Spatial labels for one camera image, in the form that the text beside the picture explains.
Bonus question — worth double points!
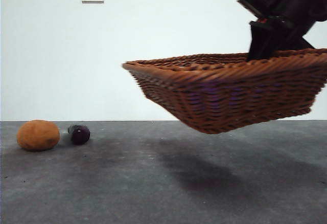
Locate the brown wicker basket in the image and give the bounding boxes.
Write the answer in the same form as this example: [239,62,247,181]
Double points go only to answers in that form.
[122,48,327,135]

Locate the purple eggplant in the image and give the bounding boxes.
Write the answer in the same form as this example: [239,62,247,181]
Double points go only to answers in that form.
[67,124,91,146]

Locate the brown potato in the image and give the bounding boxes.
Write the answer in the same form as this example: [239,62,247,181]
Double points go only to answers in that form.
[16,119,61,151]

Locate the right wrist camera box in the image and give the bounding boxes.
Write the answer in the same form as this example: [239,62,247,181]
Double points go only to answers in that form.
[236,0,268,19]

